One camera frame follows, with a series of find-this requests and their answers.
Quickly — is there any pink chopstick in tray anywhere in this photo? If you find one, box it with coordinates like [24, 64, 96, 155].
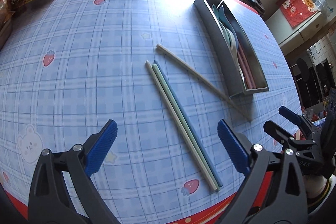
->
[239, 46, 256, 89]

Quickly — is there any mint green spoon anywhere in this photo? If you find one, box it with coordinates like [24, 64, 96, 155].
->
[211, 5, 231, 47]

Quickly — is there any red cloth on refrigerator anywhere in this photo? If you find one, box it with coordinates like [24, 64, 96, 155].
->
[276, 0, 319, 28]

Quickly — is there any white refrigerator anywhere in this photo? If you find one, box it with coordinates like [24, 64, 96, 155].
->
[266, 0, 335, 55]

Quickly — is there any pink spoon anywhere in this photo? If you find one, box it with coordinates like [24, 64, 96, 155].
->
[238, 48, 255, 89]

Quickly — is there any white spoon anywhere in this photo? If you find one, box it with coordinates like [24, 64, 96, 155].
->
[227, 28, 245, 81]

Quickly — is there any beige chopstick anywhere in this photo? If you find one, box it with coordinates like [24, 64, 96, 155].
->
[156, 44, 252, 122]

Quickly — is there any light blue spoon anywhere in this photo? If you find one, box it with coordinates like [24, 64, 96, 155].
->
[219, 6, 239, 49]

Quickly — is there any steel utensil tray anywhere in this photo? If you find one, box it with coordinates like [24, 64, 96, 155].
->
[194, 0, 269, 97]

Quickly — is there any light green chopstick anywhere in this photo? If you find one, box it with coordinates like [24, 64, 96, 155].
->
[152, 64, 214, 178]

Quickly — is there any cream white chopstick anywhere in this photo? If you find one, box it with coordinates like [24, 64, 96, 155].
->
[145, 60, 219, 191]

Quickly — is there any blue plaid tablecloth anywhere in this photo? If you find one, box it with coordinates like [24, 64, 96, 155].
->
[1, 0, 301, 223]

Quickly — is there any blue chopstick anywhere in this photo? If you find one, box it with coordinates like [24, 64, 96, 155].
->
[153, 60, 223, 188]

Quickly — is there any black rice cooker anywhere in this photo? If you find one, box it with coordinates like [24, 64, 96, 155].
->
[243, 0, 265, 17]

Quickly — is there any person's right hand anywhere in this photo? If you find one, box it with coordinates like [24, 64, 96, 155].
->
[303, 175, 327, 199]

